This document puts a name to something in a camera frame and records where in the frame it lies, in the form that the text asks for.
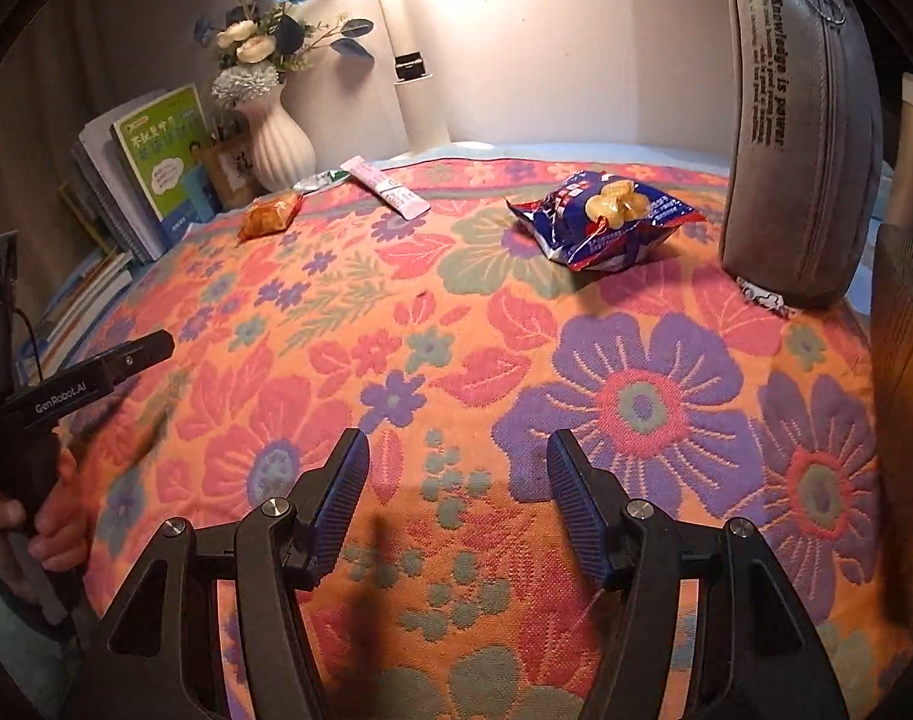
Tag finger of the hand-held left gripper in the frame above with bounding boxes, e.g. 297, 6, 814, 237
96, 330, 176, 385

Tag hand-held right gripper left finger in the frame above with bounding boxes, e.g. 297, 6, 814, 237
66, 427, 371, 720

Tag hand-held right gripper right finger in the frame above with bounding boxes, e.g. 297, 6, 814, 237
546, 429, 851, 720

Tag blue snack packet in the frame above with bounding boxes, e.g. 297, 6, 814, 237
505, 171, 707, 272

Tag person's left hand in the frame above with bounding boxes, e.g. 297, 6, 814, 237
0, 448, 78, 572

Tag stack of books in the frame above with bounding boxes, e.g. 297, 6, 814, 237
13, 90, 173, 383

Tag floral woven mat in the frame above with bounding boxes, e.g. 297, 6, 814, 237
17, 154, 913, 720

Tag orange snack packet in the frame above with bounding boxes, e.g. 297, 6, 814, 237
237, 191, 306, 242

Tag green cover book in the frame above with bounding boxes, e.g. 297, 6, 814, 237
111, 84, 221, 227

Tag brown paper pen holder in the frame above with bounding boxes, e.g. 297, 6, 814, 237
201, 131, 266, 211

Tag green and white wrapper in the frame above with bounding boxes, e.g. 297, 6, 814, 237
291, 169, 350, 196

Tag white ribbed vase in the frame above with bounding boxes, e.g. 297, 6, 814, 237
235, 82, 316, 192

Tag small patterned wrapper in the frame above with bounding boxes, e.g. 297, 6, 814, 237
736, 276, 794, 314

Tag pink sachet strip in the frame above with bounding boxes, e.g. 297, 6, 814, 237
340, 156, 431, 220

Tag blue and white artificial flowers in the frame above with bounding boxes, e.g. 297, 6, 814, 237
193, 0, 375, 110

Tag white desk lamp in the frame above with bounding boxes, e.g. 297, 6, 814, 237
362, 0, 461, 155

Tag grey pencil case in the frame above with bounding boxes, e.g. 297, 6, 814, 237
719, 0, 887, 308

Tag black cable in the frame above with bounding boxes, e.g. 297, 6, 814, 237
12, 306, 46, 385

